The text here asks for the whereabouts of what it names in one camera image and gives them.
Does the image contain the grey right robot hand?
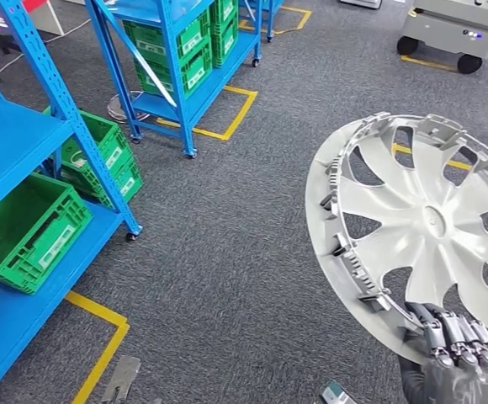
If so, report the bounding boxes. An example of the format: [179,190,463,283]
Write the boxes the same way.
[400,302,488,404]

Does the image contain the grey plastic wheel hubcap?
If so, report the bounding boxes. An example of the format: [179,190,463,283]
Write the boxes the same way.
[304,111,488,369]

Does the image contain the blue metal shelf rack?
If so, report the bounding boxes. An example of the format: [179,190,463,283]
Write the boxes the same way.
[238,0,286,43]
[85,0,264,160]
[0,0,144,404]

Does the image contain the grey wheeled robot cart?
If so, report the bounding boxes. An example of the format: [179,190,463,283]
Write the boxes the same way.
[396,0,488,75]

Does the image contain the green plastic crate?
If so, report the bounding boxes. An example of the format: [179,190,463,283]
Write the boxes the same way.
[211,13,239,69]
[58,156,144,209]
[122,8,211,63]
[0,173,94,295]
[209,0,236,28]
[134,44,214,100]
[42,107,132,185]

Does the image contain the chrome stanchion base disc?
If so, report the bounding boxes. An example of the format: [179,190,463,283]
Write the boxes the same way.
[107,90,151,125]

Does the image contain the white panel cabinet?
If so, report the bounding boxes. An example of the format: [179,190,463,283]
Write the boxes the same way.
[30,0,66,37]

